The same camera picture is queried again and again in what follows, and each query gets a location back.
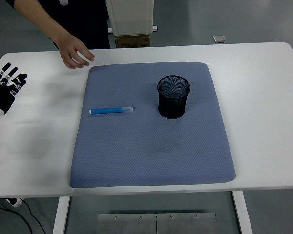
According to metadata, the grey metal plate with screws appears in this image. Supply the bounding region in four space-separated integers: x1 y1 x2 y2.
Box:
97 212 217 234

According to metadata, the person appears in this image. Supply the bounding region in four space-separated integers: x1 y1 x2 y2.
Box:
13 0 111 50

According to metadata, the black mesh pen holder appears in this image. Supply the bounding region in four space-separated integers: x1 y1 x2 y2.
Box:
157 75 191 120

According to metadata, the black floor cable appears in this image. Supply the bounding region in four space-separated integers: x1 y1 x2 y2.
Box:
21 199 47 234
0 200 33 234

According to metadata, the white table leg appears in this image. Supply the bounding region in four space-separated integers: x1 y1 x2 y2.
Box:
231 190 253 234
52 196 71 234

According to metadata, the cardboard box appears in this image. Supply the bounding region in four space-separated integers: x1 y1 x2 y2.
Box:
114 34 151 49

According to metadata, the blue-grey textured mat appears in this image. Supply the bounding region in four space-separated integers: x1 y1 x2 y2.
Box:
69 62 236 189

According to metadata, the person's hand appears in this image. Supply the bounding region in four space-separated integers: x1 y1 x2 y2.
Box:
55 33 95 70

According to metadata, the blue marker with clear cap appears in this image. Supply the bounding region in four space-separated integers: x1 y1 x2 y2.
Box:
88 106 137 116

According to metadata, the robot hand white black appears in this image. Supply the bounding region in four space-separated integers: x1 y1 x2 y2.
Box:
0 62 28 125

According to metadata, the white power strip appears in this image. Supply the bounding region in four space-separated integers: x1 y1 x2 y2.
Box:
5 197 24 208

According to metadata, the white pedestal base bar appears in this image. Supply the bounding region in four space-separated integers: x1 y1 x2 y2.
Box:
108 25 158 34

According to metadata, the white pedestal cabinet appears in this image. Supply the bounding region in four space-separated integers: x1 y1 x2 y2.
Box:
105 0 155 36

